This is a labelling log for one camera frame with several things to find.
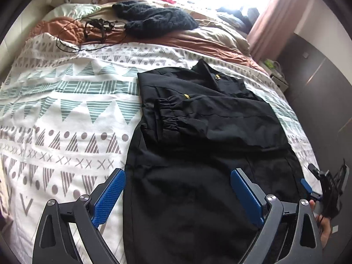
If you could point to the large black jacket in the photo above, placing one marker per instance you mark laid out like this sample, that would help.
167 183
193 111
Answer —
197 126

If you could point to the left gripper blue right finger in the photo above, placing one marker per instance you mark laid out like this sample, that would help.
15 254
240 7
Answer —
251 197

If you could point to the pink curtain right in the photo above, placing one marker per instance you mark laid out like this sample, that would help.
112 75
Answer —
274 27

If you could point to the white bedside drawer cabinet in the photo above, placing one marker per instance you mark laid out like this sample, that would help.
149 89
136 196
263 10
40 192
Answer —
273 68

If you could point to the patterned white bed quilt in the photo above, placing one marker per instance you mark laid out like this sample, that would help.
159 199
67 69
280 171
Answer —
67 119

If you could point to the dark clothes pile on sill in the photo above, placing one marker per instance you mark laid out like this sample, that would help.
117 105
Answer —
243 19

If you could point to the dark knitted sweater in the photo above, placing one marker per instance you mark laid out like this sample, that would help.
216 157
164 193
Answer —
144 21

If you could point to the black cable headset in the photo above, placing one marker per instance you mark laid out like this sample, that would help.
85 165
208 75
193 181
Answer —
95 34

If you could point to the orange brown blanket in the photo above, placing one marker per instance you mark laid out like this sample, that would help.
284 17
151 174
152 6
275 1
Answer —
211 38

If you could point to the light green pillow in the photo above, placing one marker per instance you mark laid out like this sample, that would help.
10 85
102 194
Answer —
73 11

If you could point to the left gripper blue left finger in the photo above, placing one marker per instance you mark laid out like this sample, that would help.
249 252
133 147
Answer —
104 197

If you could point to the person right hand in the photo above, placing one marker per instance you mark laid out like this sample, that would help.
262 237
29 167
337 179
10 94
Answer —
325 228

